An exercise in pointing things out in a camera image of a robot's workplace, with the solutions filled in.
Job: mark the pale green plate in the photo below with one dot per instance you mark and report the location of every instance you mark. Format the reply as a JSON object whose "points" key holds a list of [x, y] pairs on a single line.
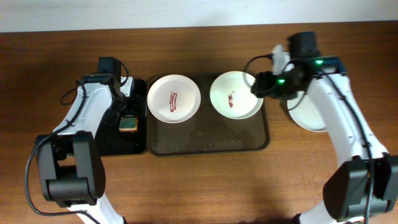
{"points": [[304, 113]]}

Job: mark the green and orange sponge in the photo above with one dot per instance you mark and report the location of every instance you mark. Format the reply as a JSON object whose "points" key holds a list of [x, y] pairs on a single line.
{"points": [[128, 124]]}

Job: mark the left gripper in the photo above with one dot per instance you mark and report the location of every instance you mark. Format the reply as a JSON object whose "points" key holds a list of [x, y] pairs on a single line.
{"points": [[125, 111]]}

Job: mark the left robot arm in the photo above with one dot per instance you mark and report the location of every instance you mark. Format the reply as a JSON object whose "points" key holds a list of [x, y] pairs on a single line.
{"points": [[71, 171]]}

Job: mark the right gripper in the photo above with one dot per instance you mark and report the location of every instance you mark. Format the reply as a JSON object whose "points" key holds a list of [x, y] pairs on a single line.
{"points": [[259, 86]]}

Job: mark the white plate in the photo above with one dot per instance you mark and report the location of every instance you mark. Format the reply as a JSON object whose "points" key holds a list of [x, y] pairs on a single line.
{"points": [[231, 96], [173, 98]]}

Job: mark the black plastic tray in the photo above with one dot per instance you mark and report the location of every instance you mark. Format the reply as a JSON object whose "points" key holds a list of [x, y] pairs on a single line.
{"points": [[111, 141]]}

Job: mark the brown serving tray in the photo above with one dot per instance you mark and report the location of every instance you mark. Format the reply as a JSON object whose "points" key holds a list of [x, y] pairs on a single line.
{"points": [[207, 131]]}

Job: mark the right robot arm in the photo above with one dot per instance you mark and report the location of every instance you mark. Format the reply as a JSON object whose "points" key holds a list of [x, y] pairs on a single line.
{"points": [[365, 183]]}

